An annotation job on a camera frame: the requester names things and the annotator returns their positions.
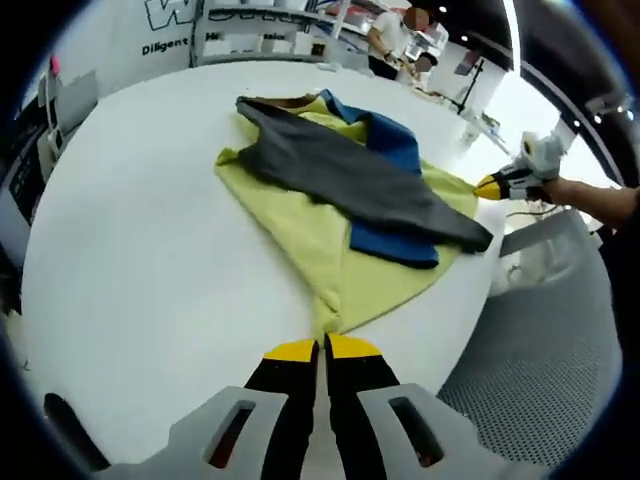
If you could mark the pink hanging item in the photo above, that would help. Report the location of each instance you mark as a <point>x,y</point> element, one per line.
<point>55,64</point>

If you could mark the black monitor on stand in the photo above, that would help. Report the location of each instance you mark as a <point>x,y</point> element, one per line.
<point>465,62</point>

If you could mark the office desk with equipment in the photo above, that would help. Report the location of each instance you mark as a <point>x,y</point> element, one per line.
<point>25,170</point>

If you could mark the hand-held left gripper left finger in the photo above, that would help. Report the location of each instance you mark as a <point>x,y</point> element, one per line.
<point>280,415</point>

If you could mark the white floor stand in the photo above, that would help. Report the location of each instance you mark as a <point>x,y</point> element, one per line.
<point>50,115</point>

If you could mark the white crumpled object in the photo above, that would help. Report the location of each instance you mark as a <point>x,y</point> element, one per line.
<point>330,66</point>

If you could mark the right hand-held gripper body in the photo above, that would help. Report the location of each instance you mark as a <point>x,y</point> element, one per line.
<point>545,152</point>

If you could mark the group of white storage bins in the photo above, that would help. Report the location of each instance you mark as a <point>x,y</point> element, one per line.
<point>277,46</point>

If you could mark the person's dark clothing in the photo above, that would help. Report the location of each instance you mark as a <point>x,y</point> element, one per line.
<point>625,275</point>

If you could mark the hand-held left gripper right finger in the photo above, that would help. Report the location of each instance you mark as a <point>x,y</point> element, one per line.
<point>365,415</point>

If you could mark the grey metal shelving rack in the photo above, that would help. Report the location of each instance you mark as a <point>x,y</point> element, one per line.
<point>260,56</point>

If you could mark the yellow blue grey garment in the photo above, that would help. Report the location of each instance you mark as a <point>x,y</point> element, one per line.
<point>300,225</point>

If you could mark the grey mesh office chair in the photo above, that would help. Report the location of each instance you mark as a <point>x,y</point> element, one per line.
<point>525,375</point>

